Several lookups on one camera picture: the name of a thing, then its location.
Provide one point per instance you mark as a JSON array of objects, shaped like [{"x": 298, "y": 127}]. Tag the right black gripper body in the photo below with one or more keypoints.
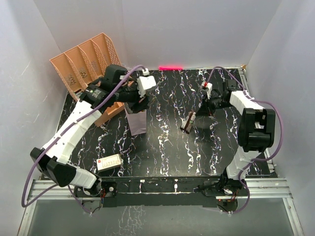
[{"x": 216, "y": 103}]

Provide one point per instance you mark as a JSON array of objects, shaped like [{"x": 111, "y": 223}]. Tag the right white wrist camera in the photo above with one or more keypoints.
[{"x": 206, "y": 89}]

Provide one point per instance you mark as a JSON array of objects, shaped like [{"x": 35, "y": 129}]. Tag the white red card box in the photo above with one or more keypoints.
[{"x": 109, "y": 162}]

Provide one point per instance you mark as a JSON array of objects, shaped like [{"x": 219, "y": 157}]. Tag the pink plastic file organizer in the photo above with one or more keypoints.
[{"x": 84, "y": 63}]

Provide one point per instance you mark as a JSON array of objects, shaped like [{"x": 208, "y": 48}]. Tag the black front mounting rail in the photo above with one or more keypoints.
[{"x": 163, "y": 191}]

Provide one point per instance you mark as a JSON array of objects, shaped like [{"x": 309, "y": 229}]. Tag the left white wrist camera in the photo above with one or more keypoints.
[{"x": 145, "y": 83}]

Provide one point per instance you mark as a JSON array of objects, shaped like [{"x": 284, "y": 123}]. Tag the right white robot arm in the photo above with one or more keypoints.
[{"x": 255, "y": 132}]

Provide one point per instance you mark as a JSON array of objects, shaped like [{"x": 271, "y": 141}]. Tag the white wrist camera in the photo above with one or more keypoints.
[
  {"x": 145, "y": 83},
  {"x": 206, "y": 89}
]

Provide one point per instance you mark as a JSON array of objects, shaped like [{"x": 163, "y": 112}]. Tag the brown chocolate bar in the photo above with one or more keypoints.
[{"x": 187, "y": 123}]

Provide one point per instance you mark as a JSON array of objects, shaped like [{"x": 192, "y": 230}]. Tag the lilac paper bag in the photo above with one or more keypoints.
[{"x": 136, "y": 121}]

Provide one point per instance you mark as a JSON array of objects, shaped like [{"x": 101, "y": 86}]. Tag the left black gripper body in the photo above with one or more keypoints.
[{"x": 130, "y": 94}]

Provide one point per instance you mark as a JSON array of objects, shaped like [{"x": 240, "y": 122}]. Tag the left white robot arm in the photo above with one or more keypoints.
[{"x": 116, "y": 85}]

